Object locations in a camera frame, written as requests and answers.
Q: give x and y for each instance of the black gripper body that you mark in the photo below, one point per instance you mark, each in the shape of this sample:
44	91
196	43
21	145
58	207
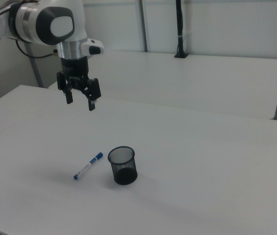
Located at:
75	68

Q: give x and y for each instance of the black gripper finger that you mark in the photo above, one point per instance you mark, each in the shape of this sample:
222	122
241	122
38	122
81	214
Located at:
69	96
94	89

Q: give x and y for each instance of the blue and white marker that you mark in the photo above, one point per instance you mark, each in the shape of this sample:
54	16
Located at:
88	166

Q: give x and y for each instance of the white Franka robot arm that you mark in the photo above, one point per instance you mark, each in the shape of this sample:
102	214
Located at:
30	24

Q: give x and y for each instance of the white side table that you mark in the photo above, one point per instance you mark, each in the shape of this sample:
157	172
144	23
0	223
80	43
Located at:
177	80

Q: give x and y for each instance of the black mesh pen cup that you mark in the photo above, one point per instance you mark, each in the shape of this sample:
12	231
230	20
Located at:
125	171

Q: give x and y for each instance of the grey metal partition post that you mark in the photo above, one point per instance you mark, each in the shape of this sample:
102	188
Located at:
36	71
145	24

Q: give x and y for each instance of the black camera pole with base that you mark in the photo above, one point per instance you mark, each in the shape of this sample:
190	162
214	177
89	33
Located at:
180	29

